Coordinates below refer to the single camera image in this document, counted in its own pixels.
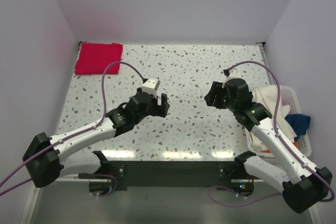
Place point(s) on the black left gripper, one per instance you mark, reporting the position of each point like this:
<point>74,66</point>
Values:
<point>157,107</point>

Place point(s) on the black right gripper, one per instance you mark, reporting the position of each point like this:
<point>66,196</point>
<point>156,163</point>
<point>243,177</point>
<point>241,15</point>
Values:
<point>218,96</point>

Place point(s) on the red t shirt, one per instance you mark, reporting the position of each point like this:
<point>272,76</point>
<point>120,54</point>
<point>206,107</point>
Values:
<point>94,57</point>

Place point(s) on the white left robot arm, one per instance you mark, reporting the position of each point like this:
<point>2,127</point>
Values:
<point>45,156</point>

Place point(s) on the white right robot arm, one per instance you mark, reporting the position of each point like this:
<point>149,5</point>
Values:
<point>300,182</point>

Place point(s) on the white cream t shirt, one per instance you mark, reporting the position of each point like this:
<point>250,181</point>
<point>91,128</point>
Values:
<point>267,96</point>

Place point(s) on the white plastic laundry basket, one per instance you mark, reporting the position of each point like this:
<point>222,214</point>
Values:
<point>288,97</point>

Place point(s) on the orange t shirt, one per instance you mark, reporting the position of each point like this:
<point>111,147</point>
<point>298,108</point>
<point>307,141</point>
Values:
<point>294,143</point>

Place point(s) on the navy blue t shirt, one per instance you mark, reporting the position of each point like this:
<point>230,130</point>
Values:
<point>300,123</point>

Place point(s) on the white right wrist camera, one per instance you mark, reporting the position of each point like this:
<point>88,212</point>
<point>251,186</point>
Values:
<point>233,74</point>

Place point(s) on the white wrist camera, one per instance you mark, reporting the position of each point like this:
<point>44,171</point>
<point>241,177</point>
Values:
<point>233,74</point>
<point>150,86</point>

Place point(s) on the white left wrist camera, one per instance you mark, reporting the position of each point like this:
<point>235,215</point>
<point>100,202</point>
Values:
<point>150,86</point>

